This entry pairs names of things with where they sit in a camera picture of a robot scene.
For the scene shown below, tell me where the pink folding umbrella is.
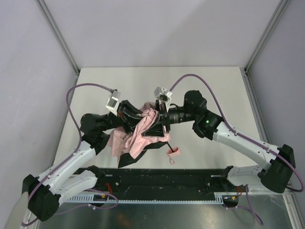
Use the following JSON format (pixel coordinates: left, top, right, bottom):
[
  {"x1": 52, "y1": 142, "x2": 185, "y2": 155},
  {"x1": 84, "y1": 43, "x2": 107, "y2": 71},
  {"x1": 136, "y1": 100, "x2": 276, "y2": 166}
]
[{"x1": 107, "y1": 102, "x2": 171, "y2": 168}]

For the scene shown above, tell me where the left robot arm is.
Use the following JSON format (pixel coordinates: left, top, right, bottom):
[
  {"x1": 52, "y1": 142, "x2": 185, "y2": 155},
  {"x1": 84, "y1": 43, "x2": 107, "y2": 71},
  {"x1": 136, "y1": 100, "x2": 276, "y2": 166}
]
[{"x1": 22, "y1": 100, "x2": 153, "y2": 221}]

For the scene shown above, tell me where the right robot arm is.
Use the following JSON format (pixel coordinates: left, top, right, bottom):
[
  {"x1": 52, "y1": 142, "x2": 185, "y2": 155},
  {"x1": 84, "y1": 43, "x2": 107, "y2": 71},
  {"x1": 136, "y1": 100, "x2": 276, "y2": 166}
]
[{"x1": 154, "y1": 87, "x2": 295, "y2": 194}]

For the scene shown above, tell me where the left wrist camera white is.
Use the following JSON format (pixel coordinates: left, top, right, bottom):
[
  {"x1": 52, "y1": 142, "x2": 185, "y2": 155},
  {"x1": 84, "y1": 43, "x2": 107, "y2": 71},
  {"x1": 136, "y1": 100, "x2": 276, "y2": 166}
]
[{"x1": 105, "y1": 90, "x2": 121, "y2": 115}]

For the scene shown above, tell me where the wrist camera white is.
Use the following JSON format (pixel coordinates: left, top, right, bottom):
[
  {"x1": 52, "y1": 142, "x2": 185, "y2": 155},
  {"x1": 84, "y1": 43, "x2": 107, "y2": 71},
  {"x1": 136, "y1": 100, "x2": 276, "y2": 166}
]
[
  {"x1": 105, "y1": 90, "x2": 121, "y2": 115},
  {"x1": 154, "y1": 86, "x2": 172, "y2": 110}
]

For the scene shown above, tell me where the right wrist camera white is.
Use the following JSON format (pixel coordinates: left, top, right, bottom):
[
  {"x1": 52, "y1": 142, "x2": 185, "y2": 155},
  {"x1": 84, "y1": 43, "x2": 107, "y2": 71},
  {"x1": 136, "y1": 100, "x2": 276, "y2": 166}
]
[{"x1": 154, "y1": 86, "x2": 172, "y2": 110}]

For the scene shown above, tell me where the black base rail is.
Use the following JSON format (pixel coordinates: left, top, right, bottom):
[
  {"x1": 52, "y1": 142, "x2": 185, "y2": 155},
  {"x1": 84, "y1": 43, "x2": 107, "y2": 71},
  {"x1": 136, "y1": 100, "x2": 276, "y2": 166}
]
[{"x1": 87, "y1": 166, "x2": 245, "y2": 200}]

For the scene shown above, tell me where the grey cable duct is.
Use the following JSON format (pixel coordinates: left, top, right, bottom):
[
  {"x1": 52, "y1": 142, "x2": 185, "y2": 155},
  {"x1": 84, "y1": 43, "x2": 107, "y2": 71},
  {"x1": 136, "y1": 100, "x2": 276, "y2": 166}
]
[{"x1": 65, "y1": 192, "x2": 239, "y2": 205}]

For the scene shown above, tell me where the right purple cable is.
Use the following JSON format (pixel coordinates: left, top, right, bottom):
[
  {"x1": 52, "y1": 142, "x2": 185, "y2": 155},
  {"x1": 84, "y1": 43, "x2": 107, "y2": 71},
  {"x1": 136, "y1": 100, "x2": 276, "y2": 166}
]
[{"x1": 170, "y1": 74, "x2": 305, "y2": 226}]

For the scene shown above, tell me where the aluminium frame post left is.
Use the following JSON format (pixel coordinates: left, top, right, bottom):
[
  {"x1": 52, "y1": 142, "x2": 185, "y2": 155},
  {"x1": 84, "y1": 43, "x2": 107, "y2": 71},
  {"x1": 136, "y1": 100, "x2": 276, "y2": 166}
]
[{"x1": 35, "y1": 0, "x2": 80, "y2": 75}]

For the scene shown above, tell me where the aluminium frame post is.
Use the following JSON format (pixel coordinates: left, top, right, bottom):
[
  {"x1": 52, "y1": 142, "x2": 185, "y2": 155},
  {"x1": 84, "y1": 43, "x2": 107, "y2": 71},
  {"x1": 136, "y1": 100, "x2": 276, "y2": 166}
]
[
  {"x1": 35, "y1": 0, "x2": 80, "y2": 75},
  {"x1": 244, "y1": 0, "x2": 291, "y2": 74}
]

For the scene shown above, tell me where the aluminium frame post right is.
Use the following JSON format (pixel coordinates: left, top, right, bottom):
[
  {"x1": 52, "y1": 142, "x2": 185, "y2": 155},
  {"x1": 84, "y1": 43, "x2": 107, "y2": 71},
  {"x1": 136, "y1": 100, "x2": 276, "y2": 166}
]
[{"x1": 244, "y1": 0, "x2": 291, "y2": 74}]

